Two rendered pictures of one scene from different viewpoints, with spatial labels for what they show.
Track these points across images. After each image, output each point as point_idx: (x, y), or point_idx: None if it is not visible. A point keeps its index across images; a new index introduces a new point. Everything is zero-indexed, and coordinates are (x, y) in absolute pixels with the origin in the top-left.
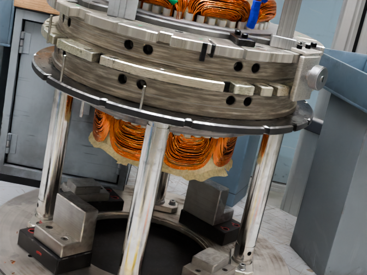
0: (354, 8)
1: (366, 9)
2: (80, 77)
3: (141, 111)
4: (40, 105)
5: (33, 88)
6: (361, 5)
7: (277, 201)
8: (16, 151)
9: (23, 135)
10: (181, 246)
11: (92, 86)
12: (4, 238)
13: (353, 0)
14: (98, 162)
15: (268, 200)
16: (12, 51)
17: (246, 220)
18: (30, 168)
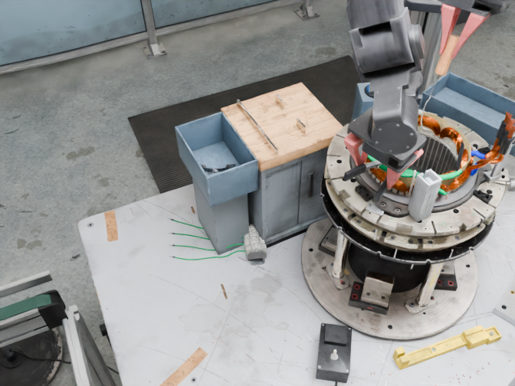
0: (415, 24)
1: (425, 23)
2: (398, 247)
3: (451, 258)
4: (280, 204)
5: (275, 200)
6: (421, 21)
7: (231, 20)
8: (270, 230)
9: (273, 221)
10: None
11: (410, 250)
12: (339, 305)
13: (414, 18)
14: (317, 210)
15: (224, 23)
16: (262, 191)
17: None
18: (280, 232)
